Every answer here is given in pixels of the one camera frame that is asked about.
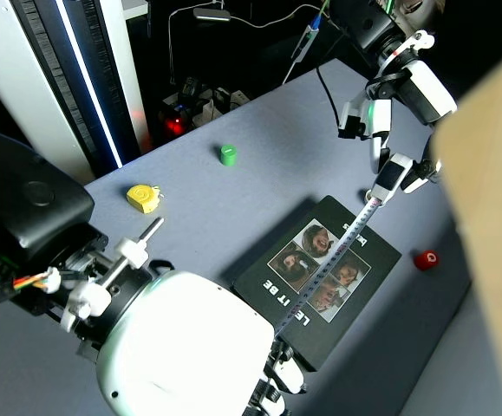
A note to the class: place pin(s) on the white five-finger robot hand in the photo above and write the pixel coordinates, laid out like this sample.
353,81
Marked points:
430,93
181,346

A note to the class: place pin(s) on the measuring tape strip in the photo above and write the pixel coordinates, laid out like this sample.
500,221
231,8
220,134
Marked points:
390,175

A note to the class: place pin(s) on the black Let It Be album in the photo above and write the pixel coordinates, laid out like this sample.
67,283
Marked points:
376,260

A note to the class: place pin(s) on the person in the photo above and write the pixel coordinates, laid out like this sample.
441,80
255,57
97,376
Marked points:
424,13

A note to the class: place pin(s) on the white blue-tipped connector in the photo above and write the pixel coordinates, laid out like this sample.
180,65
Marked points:
304,41

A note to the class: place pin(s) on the beige blurred board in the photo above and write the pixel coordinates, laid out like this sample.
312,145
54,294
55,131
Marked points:
493,216

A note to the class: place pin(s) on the yellow spiral toy block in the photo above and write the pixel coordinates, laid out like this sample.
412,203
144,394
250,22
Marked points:
142,197

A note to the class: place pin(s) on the red toy cylinder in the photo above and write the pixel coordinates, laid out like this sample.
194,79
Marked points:
426,260

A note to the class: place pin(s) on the green toy cylinder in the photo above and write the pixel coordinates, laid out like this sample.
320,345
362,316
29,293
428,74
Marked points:
228,156

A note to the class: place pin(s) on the black power strip with plugs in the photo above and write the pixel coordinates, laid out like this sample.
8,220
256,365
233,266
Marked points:
207,108

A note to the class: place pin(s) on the grey power adapter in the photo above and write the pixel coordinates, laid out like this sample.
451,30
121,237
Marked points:
211,14

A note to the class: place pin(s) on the white column with black strips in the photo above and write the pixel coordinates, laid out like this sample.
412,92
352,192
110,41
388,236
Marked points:
16,65

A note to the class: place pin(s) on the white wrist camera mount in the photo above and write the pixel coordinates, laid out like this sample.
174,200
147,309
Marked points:
350,123

